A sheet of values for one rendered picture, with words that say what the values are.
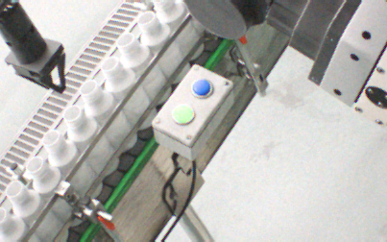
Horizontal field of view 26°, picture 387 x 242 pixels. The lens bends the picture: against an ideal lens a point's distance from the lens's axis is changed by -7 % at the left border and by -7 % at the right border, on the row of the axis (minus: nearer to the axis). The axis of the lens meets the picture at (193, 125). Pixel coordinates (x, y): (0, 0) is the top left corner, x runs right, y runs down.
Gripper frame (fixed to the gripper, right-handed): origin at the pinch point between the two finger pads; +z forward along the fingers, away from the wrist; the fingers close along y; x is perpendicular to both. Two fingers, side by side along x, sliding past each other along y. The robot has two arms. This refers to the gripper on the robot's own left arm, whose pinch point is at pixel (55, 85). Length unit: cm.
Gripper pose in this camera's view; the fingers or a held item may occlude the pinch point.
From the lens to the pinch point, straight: 148.3
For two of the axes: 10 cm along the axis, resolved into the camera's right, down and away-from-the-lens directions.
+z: 3.5, 6.1, 7.1
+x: 5.3, -7.6, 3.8
